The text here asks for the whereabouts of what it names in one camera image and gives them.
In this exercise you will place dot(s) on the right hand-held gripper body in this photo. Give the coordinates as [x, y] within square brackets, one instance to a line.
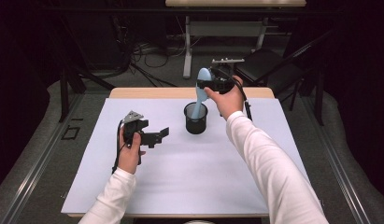
[222, 82]

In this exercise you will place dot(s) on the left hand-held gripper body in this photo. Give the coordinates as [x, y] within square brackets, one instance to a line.
[149, 138]

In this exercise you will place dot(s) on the light blue hairbrush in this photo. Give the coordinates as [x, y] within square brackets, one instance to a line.
[204, 74]

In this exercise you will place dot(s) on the black mesh cup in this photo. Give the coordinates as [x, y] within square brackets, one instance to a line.
[196, 126]

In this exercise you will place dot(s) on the person's right hand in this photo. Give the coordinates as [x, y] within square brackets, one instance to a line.
[231, 101]

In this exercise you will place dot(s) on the person's left hand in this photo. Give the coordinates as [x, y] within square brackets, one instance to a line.
[129, 158]

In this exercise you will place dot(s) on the wooden table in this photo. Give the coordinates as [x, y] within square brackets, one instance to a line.
[149, 92]

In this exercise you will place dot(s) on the white foam board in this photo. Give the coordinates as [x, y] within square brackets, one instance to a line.
[186, 174]

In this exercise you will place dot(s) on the black folding chair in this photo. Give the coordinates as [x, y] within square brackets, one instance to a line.
[267, 62]

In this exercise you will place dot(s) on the white-legged background desk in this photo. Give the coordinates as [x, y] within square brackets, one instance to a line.
[224, 28]

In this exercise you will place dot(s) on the black metal stand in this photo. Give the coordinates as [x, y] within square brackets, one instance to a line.
[64, 93]

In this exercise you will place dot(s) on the metal floor rail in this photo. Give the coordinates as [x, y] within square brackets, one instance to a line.
[31, 174]
[339, 174]

